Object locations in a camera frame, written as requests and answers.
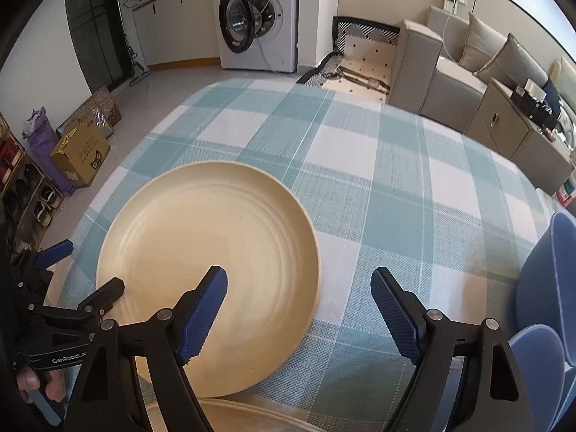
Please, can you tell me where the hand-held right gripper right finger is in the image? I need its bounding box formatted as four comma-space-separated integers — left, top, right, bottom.
370, 266, 527, 432

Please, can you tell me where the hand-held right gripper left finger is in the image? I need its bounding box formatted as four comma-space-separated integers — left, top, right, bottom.
65, 265, 228, 432

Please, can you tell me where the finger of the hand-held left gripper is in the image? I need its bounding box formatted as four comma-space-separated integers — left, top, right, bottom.
36, 239, 74, 271
77, 278, 125, 321

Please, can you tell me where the cream round plate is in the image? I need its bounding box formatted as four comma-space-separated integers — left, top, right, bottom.
96, 161, 322, 399

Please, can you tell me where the blue bowl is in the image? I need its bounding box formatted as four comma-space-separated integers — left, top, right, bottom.
514, 211, 576, 367
508, 324, 566, 402

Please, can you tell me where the person's left hand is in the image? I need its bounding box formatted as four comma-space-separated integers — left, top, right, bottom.
17, 366, 69, 403

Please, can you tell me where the wooden shoe rack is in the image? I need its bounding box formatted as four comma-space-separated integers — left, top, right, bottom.
0, 112, 66, 257

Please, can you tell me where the cardboard box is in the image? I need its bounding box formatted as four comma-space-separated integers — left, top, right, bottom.
49, 119, 112, 189

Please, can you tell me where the purple bag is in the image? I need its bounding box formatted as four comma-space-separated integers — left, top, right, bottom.
22, 107, 75, 196

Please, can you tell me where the brown patterned board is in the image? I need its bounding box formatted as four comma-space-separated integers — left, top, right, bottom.
58, 86, 123, 138

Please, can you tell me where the teal checked tablecloth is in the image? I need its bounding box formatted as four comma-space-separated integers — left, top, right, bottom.
56, 76, 556, 432

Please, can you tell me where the beige side cabinet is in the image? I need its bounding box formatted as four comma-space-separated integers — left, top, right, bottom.
463, 78, 574, 192

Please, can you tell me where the dark glass door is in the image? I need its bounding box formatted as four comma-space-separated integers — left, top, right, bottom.
63, 0, 124, 95

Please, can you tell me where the beige sofa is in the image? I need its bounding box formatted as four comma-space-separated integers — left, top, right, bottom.
388, 5, 576, 120

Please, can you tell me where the black box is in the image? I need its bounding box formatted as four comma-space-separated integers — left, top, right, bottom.
508, 85, 561, 131

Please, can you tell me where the white kitchen counter cabinet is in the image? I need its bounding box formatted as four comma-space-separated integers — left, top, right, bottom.
130, 0, 271, 70

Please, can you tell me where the patterned folding mat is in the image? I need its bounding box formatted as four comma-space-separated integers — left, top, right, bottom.
297, 15, 401, 95

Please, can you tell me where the dark blue jacket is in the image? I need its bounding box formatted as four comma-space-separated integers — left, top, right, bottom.
542, 80, 563, 118

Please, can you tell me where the grey cushion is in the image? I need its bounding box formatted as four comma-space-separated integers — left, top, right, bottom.
458, 11, 507, 73
474, 33, 550, 91

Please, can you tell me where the white washing machine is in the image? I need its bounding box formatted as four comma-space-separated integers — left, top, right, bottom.
211, 0, 301, 74

